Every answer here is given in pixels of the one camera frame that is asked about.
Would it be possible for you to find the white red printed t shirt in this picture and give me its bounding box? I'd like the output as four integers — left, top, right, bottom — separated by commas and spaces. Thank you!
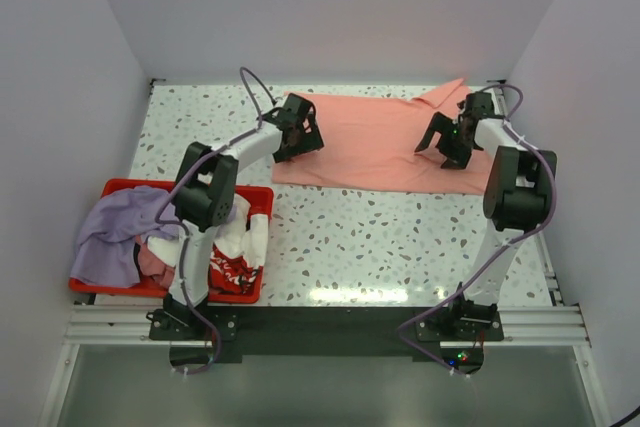
136, 195, 269, 290

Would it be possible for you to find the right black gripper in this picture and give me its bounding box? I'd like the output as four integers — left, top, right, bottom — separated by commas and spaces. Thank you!
415, 112, 475, 171

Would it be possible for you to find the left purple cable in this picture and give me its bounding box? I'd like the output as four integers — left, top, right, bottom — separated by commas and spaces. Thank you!
154, 66, 281, 376

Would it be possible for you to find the lavender t shirt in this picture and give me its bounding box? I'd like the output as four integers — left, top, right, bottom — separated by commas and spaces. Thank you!
69, 184, 236, 287

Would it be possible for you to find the red plastic bin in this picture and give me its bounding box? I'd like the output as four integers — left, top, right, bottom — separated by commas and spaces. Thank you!
68, 178, 274, 304

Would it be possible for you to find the purple cable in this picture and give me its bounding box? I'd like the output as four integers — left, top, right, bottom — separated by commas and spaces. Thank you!
398, 84, 559, 374
154, 66, 281, 376

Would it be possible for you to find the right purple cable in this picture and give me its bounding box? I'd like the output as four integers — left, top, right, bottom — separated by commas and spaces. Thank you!
398, 84, 559, 374

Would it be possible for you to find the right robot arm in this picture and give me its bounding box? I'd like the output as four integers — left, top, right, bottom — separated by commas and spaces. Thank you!
415, 88, 557, 341

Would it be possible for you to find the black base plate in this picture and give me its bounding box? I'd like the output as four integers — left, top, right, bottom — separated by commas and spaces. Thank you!
146, 306, 505, 369

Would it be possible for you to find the aluminium frame rail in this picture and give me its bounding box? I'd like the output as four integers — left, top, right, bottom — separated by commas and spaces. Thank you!
37, 166, 609, 427

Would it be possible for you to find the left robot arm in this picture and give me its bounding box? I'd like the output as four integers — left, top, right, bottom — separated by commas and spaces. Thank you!
162, 94, 324, 339

